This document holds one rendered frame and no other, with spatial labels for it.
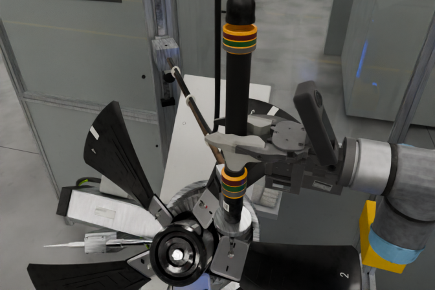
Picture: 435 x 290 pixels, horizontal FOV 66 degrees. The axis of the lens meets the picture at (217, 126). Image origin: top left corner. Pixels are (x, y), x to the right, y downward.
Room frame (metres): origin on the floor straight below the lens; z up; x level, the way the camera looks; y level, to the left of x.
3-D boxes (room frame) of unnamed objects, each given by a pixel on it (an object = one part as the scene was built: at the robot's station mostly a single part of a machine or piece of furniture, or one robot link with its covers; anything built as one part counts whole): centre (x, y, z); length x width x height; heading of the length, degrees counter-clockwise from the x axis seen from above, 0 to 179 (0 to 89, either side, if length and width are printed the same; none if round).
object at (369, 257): (0.59, -0.46, 1.02); 0.16 x 0.10 x 0.11; 163
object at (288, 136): (0.38, -0.13, 1.47); 0.12 x 0.08 x 0.09; 73
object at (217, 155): (0.70, 0.07, 1.39); 0.54 x 0.01 x 0.01; 18
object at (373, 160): (0.36, -0.21, 1.48); 0.08 x 0.05 x 0.08; 163
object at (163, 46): (1.01, 0.17, 1.39); 0.10 x 0.07 x 0.08; 18
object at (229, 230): (0.42, -0.02, 1.34); 0.09 x 0.07 x 0.10; 18
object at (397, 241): (0.35, -0.29, 1.38); 0.11 x 0.08 x 0.11; 156
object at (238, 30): (0.41, -0.03, 1.65); 0.04 x 0.04 x 0.03
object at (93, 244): (0.52, 0.30, 1.08); 0.07 x 0.04 x 0.06; 83
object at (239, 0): (0.41, -0.03, 1.50); 0.04 x 0.04 x 0.46
